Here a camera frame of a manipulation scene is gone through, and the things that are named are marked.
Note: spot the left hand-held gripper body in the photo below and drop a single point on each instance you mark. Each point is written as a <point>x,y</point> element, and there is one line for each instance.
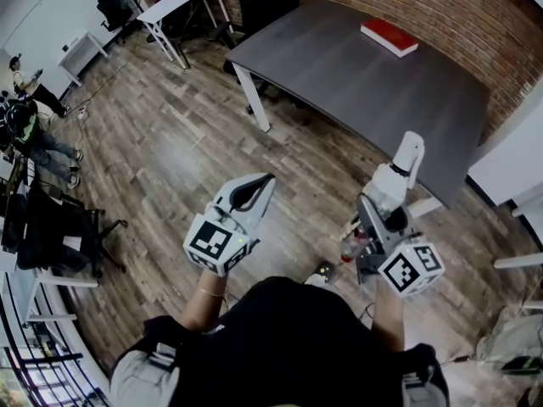
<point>208,242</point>

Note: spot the black green device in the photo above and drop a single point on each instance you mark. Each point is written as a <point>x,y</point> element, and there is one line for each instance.
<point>524,365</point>

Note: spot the red book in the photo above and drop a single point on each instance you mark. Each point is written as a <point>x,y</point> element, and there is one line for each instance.
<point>388,36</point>

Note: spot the white power strip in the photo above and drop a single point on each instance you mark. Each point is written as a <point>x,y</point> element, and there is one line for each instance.
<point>82,113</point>

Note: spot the person's left forearm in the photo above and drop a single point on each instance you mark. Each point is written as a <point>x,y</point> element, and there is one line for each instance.
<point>203,308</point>

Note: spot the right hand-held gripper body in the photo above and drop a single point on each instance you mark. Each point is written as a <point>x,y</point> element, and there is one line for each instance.
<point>409,269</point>

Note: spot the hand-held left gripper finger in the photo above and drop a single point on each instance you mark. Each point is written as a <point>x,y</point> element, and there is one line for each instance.
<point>261,210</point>
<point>237,182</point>

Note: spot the grey bag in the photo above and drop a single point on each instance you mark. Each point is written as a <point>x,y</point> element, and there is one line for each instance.
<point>511,337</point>

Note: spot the black metal railing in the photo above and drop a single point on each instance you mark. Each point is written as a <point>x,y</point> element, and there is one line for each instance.
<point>51,367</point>

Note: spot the dark grey table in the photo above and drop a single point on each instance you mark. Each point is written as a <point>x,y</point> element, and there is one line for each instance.
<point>339,83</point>

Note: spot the white umbrella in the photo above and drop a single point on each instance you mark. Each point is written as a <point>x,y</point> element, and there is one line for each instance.
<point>390,180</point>

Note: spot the person's black shirt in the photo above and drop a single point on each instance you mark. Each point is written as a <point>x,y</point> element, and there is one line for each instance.
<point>297,346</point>

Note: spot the black chair with bag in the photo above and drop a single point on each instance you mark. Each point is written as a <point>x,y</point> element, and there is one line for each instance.
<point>112,13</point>

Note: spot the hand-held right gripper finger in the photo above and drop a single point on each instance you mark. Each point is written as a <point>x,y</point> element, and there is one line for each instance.
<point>375,221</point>
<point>409,227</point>

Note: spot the white metal-frame desk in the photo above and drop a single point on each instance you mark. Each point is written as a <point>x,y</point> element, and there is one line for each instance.
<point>517,262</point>

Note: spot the person's shoe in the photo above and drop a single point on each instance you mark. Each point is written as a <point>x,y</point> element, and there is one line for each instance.
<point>321,271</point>

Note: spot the small white side table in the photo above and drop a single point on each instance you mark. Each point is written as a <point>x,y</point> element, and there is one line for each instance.
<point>80,51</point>

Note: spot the black swivel chair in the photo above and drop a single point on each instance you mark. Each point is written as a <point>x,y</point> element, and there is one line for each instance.
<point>55,231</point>

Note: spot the person's right forearm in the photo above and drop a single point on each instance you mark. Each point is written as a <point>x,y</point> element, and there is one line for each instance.
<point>388,320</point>

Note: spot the white rectangular desk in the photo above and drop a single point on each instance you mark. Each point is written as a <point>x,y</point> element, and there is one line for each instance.
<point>178,4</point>

